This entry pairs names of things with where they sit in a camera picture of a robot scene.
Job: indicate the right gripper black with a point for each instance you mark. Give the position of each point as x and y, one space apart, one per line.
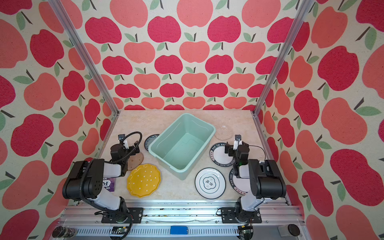
240 150

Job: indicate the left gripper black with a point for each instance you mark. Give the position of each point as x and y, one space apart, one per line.
119 150

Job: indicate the white plate dark lettered rim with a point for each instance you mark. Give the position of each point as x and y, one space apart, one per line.
219 157

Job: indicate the yellow polka dot plate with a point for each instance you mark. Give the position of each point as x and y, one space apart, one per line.
143 180

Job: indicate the white plate green clover emblem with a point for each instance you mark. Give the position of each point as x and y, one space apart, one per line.
210 183

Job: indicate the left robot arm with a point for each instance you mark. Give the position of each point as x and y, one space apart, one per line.
85 182

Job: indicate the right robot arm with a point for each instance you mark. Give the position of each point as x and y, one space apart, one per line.
266 181

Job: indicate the mint green plastic bin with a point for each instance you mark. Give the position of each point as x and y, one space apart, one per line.
181 145

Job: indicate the clear glass plate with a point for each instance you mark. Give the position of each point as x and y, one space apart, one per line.
224 132

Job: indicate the purple Fox's candy bag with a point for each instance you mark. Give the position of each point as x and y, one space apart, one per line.
109 184

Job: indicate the small dark patterned plate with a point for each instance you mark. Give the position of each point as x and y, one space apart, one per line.
149 140

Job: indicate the grey box black knob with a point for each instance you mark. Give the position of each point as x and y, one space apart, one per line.
290 230

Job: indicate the dark cylindrical can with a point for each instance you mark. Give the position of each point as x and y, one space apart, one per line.
64 232

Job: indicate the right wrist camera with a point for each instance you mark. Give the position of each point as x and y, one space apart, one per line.
237 142

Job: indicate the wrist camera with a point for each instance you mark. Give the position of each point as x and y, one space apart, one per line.
123 140
237 142

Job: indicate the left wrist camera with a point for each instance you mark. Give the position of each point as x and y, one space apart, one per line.
123 140

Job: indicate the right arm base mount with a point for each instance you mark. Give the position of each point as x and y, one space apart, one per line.
234 216

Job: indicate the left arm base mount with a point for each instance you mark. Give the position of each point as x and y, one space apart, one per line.
134 216

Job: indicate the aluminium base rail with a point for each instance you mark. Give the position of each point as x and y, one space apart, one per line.
199 216

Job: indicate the blue block on rail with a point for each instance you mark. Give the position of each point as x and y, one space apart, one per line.
179 230

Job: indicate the left aluminium frame post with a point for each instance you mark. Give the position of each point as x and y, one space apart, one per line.
71 31

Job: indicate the aluminium frame post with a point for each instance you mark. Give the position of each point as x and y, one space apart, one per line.
286 47
71 31

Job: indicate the right aluminium frame post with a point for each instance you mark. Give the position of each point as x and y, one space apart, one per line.
286 47

